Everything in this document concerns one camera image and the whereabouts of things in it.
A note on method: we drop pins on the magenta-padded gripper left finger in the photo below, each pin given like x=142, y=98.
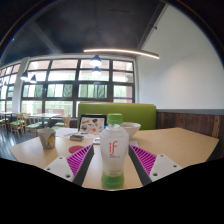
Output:
x=58, y=168

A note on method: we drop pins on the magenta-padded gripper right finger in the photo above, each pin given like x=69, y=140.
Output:
x=165, y=168

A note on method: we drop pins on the green-capped white drink bottle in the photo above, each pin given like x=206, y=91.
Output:
x=114, y=150

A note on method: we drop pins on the small dark flat case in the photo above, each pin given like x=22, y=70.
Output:
x=77, y=137

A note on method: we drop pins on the white paper sheets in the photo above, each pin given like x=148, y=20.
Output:
x=65, y=132

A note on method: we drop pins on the small white flat device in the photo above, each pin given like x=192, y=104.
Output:
x=96, y=140

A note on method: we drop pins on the white ceramic bowl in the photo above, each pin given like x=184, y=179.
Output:
x=132, y=129

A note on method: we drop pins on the light wooden dining table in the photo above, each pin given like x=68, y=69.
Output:
x=45, y=115

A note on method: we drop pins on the black-framed tablet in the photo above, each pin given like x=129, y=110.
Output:
x=91, y=125

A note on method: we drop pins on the green upholstered bench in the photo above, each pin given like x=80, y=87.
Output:
x=136, y=115

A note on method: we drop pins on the wooden chairs with green seats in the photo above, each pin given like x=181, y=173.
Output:
x=16, y=124

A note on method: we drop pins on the pendant ceiling lamps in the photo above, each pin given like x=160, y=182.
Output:
x=95, y=61

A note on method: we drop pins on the long curved linear light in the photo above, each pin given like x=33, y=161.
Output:
x=126, y=51

